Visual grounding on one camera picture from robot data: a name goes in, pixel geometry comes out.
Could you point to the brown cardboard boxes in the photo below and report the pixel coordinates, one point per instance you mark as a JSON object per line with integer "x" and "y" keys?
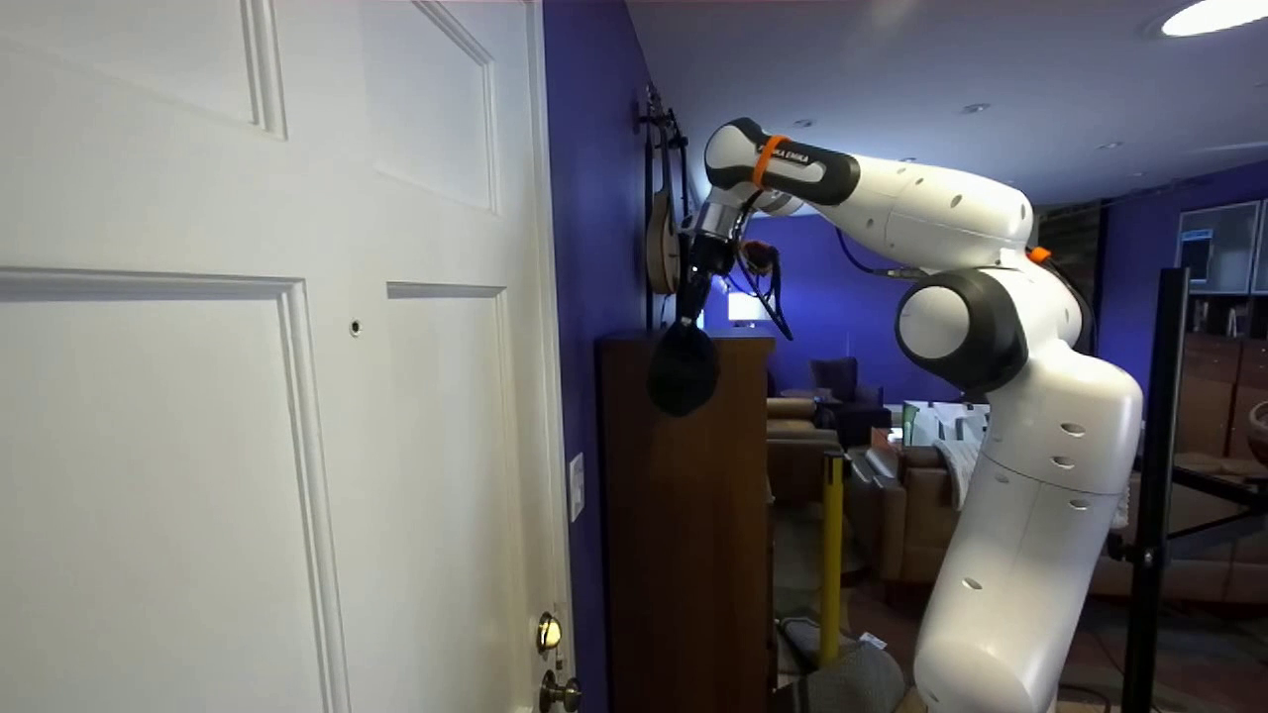
{"x": 903, "y": 528}

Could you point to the white panelled door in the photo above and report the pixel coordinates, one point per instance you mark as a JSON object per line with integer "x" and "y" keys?
{"x": 199, "y": 461}

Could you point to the black camera on pole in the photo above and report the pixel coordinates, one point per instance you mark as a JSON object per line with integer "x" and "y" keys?
{"x": 854, "y": 420}

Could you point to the dark cap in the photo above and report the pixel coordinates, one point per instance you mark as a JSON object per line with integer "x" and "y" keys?
{"x": 684, "y": 375}

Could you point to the white panel door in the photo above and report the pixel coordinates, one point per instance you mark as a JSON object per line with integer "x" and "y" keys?
{"x": 547, "y": 264}

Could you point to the black upright stand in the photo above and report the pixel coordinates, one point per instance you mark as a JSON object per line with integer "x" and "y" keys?
{"x": 1152, "y": 461}

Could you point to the round ceiling light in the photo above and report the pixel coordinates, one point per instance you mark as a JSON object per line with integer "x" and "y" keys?
{"x": 1215, "y": 17}

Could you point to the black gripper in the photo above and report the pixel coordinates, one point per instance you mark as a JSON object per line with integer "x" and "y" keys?
{"x": 708, "y": 255}

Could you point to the grey pole base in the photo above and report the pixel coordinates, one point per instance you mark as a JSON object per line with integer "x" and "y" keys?
{"x": 846, "y": 678}

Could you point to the brown wooden shelf cabinet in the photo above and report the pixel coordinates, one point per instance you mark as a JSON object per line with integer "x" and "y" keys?
{"x": 685, "y": 557}

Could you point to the yellow pole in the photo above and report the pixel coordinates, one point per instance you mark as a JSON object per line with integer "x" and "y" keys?
{"x": 835, "y": 567}

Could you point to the white light switch plate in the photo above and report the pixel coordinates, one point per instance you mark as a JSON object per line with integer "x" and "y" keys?
{"x": 576, "y": 486}

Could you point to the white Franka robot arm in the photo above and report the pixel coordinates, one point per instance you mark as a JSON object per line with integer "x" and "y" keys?
{"x": 1033, "y": 439}

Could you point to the black wall hanging decoration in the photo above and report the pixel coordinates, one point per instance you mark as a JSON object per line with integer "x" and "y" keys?
{"x": 659, "y": 238}

